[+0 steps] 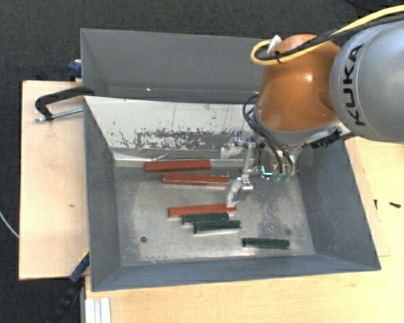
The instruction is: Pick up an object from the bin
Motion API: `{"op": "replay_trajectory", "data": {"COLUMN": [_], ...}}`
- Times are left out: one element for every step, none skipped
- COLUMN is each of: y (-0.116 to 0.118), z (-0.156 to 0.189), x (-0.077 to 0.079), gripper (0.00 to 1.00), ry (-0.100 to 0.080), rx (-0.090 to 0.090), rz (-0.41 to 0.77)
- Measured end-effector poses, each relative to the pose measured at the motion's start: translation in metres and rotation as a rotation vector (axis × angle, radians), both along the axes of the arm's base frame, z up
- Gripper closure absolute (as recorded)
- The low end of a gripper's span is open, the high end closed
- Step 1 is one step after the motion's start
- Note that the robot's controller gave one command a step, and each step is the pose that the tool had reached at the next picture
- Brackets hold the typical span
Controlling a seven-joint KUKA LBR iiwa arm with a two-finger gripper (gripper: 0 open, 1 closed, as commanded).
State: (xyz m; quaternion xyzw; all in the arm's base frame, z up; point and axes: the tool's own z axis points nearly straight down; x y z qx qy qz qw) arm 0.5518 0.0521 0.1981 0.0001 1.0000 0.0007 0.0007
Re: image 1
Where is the grey metal bin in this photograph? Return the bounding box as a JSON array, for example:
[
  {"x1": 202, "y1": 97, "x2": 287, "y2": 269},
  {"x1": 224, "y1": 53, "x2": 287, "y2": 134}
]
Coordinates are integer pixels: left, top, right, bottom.
[{"x1": 79, "y1": 28, "x2": 382, "y2": 292}]

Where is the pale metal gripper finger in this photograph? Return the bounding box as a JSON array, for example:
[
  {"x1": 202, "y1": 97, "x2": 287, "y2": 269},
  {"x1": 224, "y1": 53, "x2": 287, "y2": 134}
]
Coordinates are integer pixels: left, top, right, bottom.
[
  {"x1": 226, "y1": 176, "x2": 244, "y2": 209},
  {"x1": 234, "y1": 177, "x2": 255, "y2": 202}
]

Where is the pale wood flat board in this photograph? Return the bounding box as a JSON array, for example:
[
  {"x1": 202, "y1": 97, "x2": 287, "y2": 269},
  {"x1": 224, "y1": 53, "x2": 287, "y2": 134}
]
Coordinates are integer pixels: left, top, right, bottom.
[{"x1": 18, "y1": 79, "x2": 90, "y2": 281}]

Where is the red-brown flat block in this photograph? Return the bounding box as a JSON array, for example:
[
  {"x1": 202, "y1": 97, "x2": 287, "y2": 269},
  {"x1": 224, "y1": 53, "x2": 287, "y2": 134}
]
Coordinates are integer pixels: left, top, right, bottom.
[
  {"x1": 143, "y1": 159, "x2": 212, "y2": 174},
  {"x1": 162, "y1": 172, "x2": 230, "y2": 186},
  {"x1": 167, "y1": 203, "x2": 238, "y2": 219}
]

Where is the dark green flat block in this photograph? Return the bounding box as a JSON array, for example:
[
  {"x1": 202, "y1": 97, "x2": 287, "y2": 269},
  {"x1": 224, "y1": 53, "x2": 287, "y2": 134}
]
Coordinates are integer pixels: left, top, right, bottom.
[
  {"x1": 241, "y1": 237, "x2": 291, "y2": 250},
  {"x1": 181, "y1": 212, "x2": 230, "y2": 225},
  {"x1": 192, "y1": 219, "x2": 242, "y2": 234}
]

